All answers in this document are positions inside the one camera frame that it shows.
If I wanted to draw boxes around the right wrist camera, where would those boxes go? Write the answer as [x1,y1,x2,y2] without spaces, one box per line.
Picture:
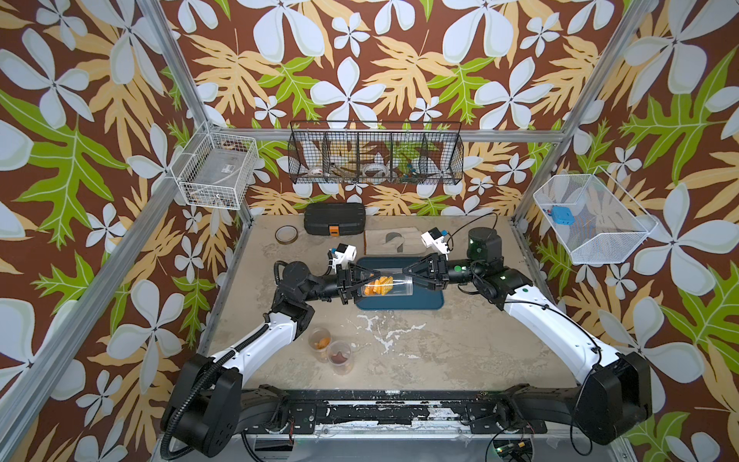
[421,227,450,255]

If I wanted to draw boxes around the black tool case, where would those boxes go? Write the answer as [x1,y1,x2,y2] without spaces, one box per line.
[303,202,367,237]

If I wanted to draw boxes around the blue object in basket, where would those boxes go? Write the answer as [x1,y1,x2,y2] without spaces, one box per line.
[548,206,575,226]

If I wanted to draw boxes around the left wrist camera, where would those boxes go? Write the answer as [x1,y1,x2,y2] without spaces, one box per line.
[329,244,357,270]

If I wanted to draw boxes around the clear jar orange cookies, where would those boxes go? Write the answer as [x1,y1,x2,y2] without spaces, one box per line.
[308,327,332,363]

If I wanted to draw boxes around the white wire basket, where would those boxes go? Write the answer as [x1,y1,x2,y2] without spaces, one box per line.
[171,124,261,211]
[533,167,658,266]

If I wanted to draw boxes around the white wire basket left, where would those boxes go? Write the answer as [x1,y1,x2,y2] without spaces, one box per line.
[171,124,261,211]

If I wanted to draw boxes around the teal plastic tray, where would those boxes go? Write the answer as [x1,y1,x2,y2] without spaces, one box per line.
[356,256,445,311]

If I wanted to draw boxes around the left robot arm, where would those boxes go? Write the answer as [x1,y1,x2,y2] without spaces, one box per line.
[160,261,380,461]

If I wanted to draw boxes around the white wire basket right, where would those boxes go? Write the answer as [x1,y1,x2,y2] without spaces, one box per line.
[533,167,658,266]

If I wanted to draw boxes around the brown tape roll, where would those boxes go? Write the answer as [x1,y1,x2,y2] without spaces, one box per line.
[274,224,299,246]

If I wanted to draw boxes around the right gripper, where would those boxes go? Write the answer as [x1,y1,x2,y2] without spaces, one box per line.
[405,256,486,294]

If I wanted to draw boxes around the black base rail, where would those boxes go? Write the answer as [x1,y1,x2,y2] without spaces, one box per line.
[238,386,547,436]

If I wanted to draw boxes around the clear jar brown cookies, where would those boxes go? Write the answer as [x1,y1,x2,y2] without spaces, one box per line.
[327,341,354,375]

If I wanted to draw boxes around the clear jar with cookies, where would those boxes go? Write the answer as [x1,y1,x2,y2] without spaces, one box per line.
[359,273,414,298]

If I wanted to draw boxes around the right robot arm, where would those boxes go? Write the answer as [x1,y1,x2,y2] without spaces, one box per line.
[402,227,654,445]

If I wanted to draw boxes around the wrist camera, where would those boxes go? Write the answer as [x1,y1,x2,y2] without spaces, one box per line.
[421,227,450,255]
[329,244,357,270]

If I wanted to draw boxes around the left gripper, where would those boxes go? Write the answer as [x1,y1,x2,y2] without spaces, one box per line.
[299,264,377,305]

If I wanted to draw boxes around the black wire basket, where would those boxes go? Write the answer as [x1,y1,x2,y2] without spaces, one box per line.
[286,121,464,185]

